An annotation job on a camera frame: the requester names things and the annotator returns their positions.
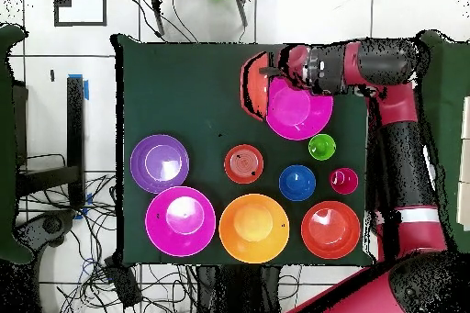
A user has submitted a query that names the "small blue bowl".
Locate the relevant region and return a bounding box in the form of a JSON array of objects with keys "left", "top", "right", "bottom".
[{"left": 278, "top": 164, "right": 317, "bottom": 203}]

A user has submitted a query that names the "green cloth side table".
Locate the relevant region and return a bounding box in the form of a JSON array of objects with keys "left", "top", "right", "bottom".
[
  {"left": 0, "top": 23, "right": 34, "bottom": 264},
  {"left": 416, "top": 28, "right": 470, "bottom": 255}
]

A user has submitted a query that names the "large pink bowl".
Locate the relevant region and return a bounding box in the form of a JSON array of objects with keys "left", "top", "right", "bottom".
[
  {"left": 264, "top": 76, "right": 334, "bottom": 141},
  {"left": 144, "top": 185, "right": 217, "bottom": 258}
]

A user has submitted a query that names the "large orange bowl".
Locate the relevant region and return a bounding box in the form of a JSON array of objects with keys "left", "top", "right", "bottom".
[{"left": 218, "top": 194, "right": 291, "bottom": 265}]

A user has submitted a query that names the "black power box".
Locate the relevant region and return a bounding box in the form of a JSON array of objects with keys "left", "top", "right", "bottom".
[{"left": 102, "top": 255, "right": 143, "bottom": 308}]

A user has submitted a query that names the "tangle of cables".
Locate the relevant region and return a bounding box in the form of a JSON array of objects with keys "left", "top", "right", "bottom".
[{"left": 17, "top": 173, "right": 199, "bottom": 313}]

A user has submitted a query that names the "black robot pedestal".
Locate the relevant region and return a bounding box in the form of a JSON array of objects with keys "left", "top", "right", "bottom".
[{"left": 194, "top": 264, "right": 284, "bottom": 313}]

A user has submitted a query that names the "black rounded floor base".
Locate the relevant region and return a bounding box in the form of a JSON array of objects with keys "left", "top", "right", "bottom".
[{"left": 16, "top": 209, "right": 76, "bottom": 250}]

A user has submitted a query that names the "black metal stand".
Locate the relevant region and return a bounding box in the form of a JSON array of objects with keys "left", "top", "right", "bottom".
[{"left": 16, "top": 73, "right": 90, "bottom": 211}]

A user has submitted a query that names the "green cup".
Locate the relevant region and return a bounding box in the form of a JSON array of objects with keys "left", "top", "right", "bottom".
[{"left": 308, "top": 133, "right": 337, "bottom": 162}]

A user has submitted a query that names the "stack of white boxes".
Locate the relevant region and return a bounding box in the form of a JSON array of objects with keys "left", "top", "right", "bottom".
[{"left": 455, "top": 95, "right": 470, "bottom": 231}]

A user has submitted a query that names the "purple bowl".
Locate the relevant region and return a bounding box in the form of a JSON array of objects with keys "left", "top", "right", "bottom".
[{"left": 129, "top": 133, "right": 191, "bottom": 196}]

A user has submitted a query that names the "dark green tablecloth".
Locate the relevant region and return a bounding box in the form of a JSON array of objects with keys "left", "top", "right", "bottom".
[{"left": 111, "top": 32, "right": 379, "bottom": 268}]

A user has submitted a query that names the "small red-orange bowl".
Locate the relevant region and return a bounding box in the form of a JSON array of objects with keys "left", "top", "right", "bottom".
[{"left": 223, "top": 144, "right": 264, "bottom": 184}]

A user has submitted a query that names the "medium red-orange bowl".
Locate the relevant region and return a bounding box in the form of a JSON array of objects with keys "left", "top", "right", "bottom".
[
  {"left": 239, "top": 50, "right": 274, "bottom": 122},
  {"left": 300, "top": 200, "right": 362, "bottom": 260}
]

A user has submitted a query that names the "crimson cup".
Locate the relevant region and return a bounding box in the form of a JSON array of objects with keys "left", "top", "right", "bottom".
[{"left": 329, "top": 167, "right": 360, "bottom": 196}]

